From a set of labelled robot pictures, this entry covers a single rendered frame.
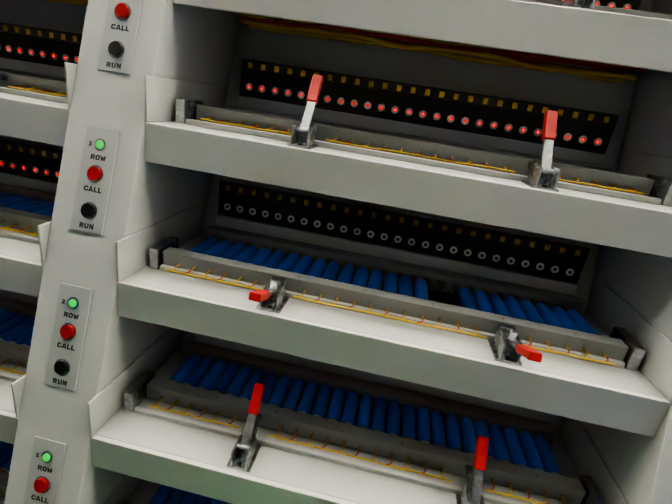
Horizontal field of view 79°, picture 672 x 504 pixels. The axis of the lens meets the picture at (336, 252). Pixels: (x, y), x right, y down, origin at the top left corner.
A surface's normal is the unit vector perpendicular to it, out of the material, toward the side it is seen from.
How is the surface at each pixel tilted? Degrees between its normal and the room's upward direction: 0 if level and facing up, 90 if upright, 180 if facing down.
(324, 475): 18
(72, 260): 90
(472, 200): 108
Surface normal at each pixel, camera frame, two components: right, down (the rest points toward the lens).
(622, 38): -0.16, 0.32
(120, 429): 0.15, -0.93
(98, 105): -0.11, 0.02
